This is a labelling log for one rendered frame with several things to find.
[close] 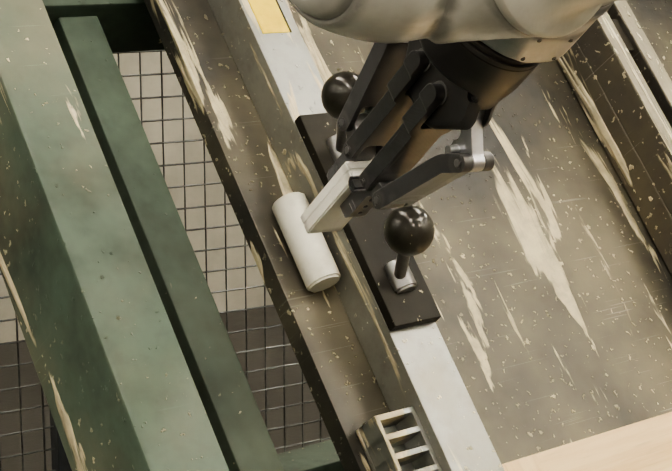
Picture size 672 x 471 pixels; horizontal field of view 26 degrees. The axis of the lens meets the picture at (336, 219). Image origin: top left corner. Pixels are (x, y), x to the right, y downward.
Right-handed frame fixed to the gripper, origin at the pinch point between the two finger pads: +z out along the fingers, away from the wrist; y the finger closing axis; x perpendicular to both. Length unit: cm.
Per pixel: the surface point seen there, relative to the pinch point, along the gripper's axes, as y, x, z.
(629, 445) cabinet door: 16.7, 32.9, 17.7
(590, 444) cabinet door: 15.8, 28.6, 17.5
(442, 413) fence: 11.5, 13.0, 15.0
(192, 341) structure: -1.3, -1.1, 23.3
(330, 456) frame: -21, 75, 121
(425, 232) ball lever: 1.8, 8.3, 2.9
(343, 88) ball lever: -10.9, 6.3, 2.6
